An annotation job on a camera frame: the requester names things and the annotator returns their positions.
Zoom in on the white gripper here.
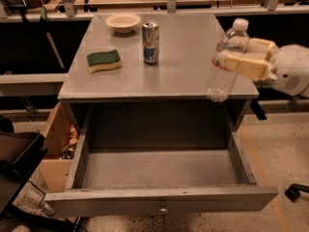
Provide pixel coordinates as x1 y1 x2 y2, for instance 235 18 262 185
215 38 280 81

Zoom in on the clear plastic water bottle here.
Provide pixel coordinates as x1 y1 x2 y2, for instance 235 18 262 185
206 18 249 102

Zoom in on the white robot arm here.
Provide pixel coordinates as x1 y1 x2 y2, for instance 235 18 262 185
214 38 309 98

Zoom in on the open grey top drawer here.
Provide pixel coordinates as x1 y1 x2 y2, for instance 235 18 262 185
46 103 278 217

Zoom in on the small round drawer knob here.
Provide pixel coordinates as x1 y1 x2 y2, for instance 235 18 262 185
158 204 169 215

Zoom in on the silver blue drink can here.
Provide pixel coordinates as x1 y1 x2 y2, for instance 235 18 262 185
142 20 159 65

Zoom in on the grey metal cabinet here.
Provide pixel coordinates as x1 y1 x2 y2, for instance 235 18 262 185
58 14 258 133

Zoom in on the white ceramic bowl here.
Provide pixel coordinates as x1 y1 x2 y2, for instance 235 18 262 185
105 13 141 34

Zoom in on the black chair caster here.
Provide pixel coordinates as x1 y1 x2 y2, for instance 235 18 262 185
285 184 309 201

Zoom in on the green yellow sponge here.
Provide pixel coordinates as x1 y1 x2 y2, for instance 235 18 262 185
86 49 122 73

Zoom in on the open cardboard box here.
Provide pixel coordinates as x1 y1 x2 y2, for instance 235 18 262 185
40 102 72 192

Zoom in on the black bin on cart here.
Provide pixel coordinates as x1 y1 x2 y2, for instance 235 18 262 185
0 116 47 218

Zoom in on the grey metal shelf rail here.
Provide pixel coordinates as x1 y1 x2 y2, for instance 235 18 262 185
0 73 69 97

